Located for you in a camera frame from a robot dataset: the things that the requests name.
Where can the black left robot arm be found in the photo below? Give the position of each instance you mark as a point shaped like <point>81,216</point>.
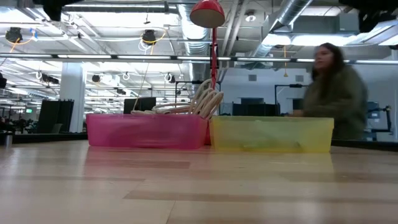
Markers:
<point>54,9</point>

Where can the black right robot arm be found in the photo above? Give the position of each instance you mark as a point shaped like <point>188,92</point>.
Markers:
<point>373,15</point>

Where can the black background monitor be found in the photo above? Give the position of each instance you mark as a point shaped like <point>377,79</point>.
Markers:
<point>140,104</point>

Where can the pink translucent plastic tray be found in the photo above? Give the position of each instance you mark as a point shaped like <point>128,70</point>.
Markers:
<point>140,130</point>

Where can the yellow translucent plastic tray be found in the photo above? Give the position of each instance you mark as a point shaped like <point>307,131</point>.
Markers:
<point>270,133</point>

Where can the red desk lamp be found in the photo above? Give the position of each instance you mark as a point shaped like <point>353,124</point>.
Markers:
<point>206,9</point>

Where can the long ceiling light strip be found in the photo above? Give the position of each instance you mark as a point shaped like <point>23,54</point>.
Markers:
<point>93,57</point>

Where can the white building column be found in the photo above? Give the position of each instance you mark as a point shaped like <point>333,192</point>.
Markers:
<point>72,93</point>

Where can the person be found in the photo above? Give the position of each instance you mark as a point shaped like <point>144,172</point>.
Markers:
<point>335,99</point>

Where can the black room partition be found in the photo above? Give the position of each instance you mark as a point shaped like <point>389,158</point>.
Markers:
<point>53,115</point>

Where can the green exit sign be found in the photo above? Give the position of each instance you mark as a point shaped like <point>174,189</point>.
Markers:
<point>29,110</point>

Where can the blue background machine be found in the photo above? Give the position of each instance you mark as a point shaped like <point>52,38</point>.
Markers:
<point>374,115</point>

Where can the silver metal cylinder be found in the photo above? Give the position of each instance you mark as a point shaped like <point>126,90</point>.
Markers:
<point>7,140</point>

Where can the silver ventilation duct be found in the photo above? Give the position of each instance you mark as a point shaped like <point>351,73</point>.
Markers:
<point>289,12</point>
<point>194,46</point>

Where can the black background frame stand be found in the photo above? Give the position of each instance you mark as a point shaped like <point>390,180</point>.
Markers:
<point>275,99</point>

